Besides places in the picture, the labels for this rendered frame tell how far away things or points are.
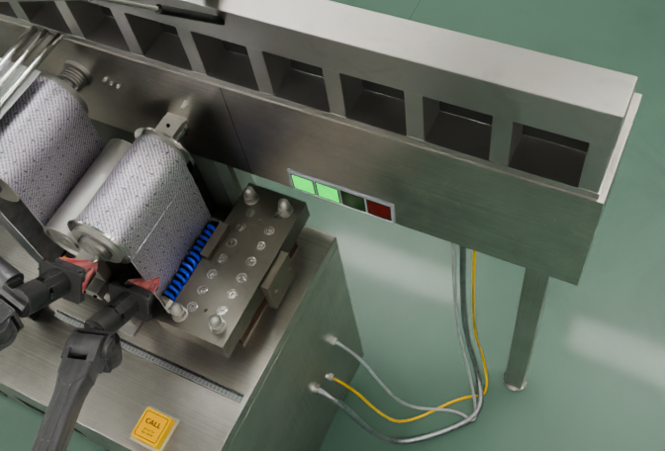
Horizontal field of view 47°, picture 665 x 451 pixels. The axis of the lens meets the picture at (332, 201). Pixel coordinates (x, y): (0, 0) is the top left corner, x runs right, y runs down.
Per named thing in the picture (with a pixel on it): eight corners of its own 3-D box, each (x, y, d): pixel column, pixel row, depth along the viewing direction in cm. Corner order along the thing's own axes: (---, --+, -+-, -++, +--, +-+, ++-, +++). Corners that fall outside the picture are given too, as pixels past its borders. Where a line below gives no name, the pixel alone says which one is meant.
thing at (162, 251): (157, 299, 172) (130, 259, 157) (210, 217, 183) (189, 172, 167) (158, 299, 172) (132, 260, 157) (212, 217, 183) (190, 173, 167)
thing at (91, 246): (98, 246, 150) (115, 265, 156) (104, 238, 151) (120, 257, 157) (70, 236, 153) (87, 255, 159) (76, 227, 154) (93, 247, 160)
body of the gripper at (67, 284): (86, 301, 148) (58, 316, 142) (45, 285, 152) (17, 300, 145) (87, 271, 146) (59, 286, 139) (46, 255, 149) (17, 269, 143)
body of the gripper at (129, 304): (153, 318, 163) (132, 338, 157) (116, 302, 166) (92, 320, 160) (152, 295, 159) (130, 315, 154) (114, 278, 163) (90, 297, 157)
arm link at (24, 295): (22, 325, 138) (30, 303, 135) (-6, 304, 139) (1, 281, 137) (48, 311, 144) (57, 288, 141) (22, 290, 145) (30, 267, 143)
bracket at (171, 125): (155, 135, 166) (152, 129, 164) (169, 115, 169) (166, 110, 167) (174, 141, 164) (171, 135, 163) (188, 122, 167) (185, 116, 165)
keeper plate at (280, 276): (269, 307, 181) (259, 286, 171) (288, 272, 185) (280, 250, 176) (278, 311, 180) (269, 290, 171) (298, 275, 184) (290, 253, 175)
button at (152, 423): (133, 437, 168) (130, 434, 166) (150, 408, 171) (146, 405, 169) (159, 451, 166) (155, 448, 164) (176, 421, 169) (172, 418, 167)
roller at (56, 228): (57, 248, 172) (34, 221, 162) (120, 162, 184) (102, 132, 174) (99, 266, 168) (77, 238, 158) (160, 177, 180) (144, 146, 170)
